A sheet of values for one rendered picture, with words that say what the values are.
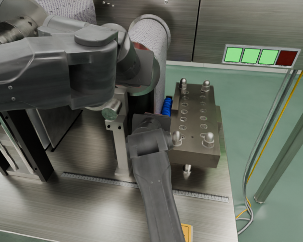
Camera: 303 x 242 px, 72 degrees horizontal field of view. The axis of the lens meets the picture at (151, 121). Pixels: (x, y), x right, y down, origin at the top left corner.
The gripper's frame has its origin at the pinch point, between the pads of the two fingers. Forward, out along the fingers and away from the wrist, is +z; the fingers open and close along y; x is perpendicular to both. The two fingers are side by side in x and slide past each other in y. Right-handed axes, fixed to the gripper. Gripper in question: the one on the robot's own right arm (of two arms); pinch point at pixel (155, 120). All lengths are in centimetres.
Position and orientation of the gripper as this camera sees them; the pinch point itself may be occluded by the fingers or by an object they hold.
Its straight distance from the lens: 63.8
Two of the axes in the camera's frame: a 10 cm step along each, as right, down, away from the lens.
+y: 9.8, 1.1, -1.3
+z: 1.5, -2.2, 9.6
